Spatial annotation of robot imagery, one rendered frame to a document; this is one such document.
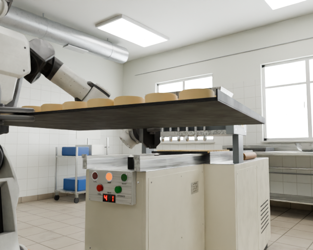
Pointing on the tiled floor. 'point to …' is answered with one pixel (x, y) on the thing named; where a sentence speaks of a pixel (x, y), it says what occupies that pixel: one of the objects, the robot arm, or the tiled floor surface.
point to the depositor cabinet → (237, 205)
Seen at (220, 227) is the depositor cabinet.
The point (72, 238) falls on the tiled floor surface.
